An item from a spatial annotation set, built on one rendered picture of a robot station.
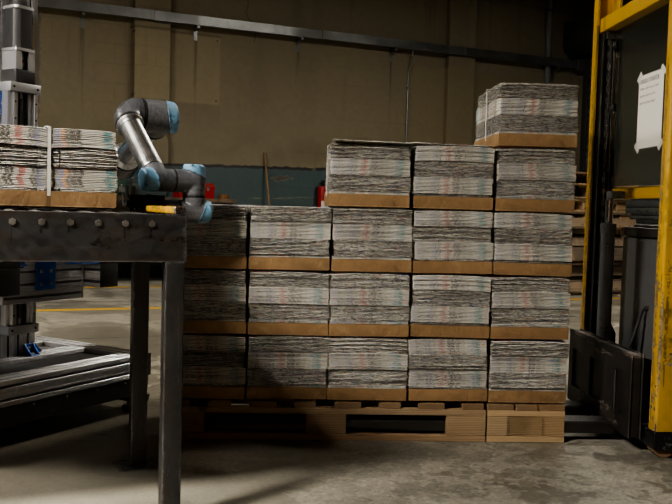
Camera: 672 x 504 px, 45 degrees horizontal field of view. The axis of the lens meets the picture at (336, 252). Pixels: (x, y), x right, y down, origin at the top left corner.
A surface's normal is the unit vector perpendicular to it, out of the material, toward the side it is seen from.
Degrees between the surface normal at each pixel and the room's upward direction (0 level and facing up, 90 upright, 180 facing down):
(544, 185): 90
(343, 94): 90
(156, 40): 90
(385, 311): 90
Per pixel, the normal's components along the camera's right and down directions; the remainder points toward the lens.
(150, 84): 0.39, 0.06
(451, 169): 0.07, 0.05
